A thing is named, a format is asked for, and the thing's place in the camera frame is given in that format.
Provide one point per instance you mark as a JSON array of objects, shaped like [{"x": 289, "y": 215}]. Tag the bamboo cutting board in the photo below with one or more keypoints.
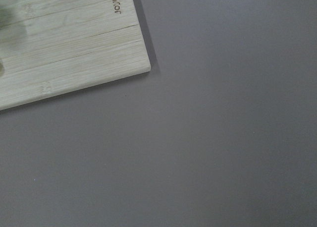
[{"x": 52, "y": 47}]

